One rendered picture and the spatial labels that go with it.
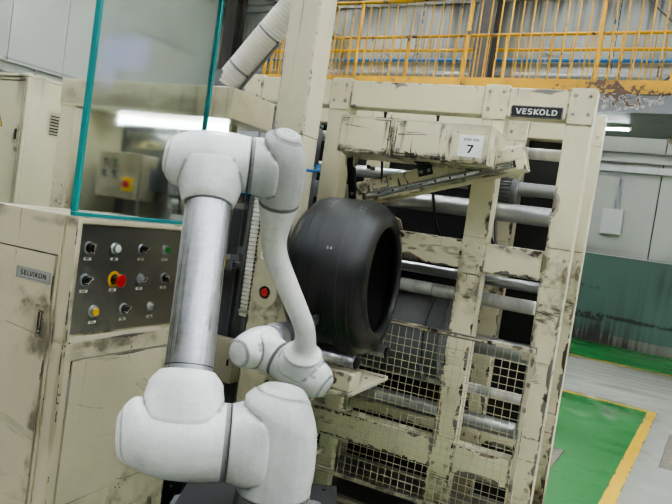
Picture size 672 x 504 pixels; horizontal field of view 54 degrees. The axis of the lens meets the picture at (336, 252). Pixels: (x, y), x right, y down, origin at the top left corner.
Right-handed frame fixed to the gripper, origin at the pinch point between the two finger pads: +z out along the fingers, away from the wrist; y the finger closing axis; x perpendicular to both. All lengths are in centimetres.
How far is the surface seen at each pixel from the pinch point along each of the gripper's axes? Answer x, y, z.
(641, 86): -133, -59, 582
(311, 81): -78, 24, 32
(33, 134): -42, 310, 144
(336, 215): -33.4, 1.5, 14.7
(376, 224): -31.6, -11.2, 19.7
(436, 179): -46, -16, 66
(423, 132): -63, -12, 55
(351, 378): 19.0, -12.4, 7.6
